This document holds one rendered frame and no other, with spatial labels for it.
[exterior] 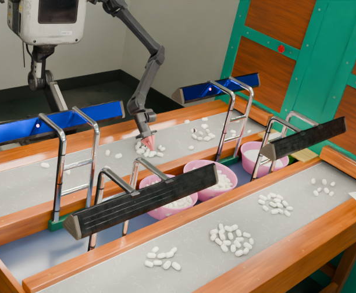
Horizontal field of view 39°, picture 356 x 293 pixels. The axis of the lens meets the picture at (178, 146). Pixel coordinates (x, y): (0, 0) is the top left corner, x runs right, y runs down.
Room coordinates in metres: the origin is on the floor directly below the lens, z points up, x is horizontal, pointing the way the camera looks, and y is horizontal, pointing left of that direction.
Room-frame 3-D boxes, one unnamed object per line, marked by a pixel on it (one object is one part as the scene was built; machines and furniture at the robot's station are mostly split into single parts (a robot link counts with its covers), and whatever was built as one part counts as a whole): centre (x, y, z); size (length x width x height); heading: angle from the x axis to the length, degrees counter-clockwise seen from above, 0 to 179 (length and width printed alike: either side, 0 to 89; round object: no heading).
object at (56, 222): (1.70, 0.42, 0.90); 0.20 x 0.19 x 0.45; 140
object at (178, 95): (2.49, -0.14, 1.08); 0.62 x 0.08 x 0.07; 140
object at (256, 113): (2.87, -0.38, 0.83); 0.30 x 0.06 x 0.07; 50
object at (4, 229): (2.09, 0.05, 0.71); 1.81 x 0.06 x 0.11; 140
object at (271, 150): (2.13, -0.57, 1.08); 0.62 x 0.08 x 0.07; 140
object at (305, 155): (2.61, -0.61, 0.77); 0.33 x 0.15 x 0.01; 50
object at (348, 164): (2.43, -0.90, 0.83); 0.30 x 0.06 x 0.07; 50
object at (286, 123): (2.18, -0.51, 0.90); 0.20 x 0.19 x 0.45; 140
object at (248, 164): (2.44, -0.47, 0.72); 0.27 x 0.27 x 0.10
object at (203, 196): (2.11, -0.18, 0.72); 0.27 x 0.27 x 0.10
